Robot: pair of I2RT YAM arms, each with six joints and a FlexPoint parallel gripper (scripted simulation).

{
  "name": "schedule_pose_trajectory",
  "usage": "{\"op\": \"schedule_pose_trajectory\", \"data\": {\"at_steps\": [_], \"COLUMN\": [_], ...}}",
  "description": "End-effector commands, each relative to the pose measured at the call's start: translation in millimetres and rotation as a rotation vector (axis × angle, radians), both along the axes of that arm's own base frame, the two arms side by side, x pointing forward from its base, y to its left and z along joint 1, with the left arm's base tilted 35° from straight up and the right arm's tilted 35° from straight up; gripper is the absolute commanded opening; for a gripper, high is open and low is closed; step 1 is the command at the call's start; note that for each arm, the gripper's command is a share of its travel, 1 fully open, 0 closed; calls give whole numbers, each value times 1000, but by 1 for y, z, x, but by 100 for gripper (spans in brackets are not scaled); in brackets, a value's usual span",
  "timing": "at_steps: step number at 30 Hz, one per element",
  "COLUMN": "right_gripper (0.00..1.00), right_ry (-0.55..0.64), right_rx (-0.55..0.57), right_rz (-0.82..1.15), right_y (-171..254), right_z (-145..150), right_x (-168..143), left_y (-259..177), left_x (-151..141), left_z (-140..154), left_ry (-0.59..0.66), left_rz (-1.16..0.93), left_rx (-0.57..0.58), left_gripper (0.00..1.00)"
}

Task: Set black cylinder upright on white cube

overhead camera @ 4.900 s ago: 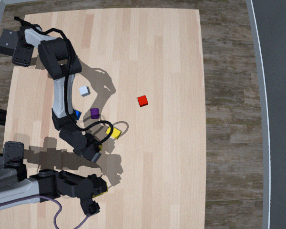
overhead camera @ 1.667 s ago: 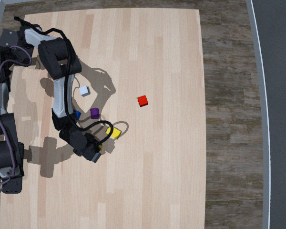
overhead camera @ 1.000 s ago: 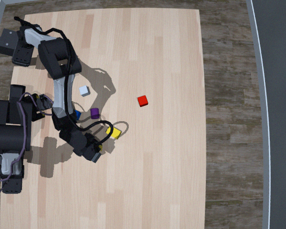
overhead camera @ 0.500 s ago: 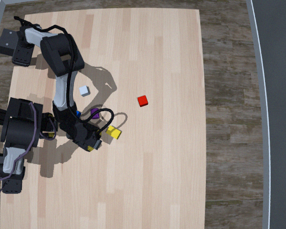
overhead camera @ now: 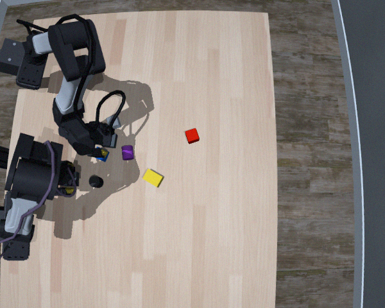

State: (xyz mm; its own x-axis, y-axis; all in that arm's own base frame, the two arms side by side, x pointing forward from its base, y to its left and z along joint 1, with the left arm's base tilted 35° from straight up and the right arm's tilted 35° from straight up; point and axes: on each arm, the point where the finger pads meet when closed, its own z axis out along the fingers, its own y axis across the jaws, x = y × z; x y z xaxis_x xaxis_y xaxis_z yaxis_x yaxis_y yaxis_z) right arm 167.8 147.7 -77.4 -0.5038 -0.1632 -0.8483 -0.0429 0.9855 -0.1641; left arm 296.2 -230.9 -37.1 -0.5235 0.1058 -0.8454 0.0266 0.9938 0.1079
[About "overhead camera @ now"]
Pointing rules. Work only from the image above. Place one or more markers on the yellow block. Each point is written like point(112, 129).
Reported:
point(153, 178)

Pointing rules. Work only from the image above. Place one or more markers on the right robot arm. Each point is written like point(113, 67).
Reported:
point(31, 184)

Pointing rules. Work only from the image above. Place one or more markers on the purple cylinder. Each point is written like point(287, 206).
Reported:
point(127, 152)

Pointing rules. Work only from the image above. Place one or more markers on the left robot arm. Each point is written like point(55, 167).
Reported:
point(63, 40)

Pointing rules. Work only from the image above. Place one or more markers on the red cube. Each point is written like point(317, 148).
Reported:
point(192, 136)

